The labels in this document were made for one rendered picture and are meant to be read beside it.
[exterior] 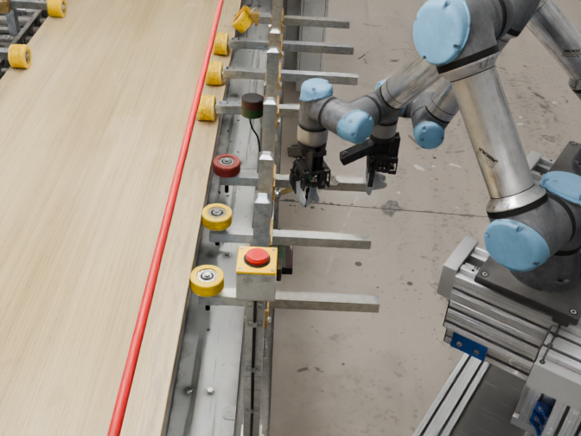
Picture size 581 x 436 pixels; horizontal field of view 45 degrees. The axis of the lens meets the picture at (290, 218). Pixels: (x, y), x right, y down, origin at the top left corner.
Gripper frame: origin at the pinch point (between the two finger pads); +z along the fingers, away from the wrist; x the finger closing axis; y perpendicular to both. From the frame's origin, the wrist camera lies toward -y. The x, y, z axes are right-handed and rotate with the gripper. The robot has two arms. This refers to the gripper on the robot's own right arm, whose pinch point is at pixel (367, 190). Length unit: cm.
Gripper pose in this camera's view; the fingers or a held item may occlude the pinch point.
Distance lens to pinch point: 214.0
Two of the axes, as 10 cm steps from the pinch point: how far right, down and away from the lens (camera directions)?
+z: -0.5, 8.0, 6.0
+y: 10.0, 0.5, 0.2
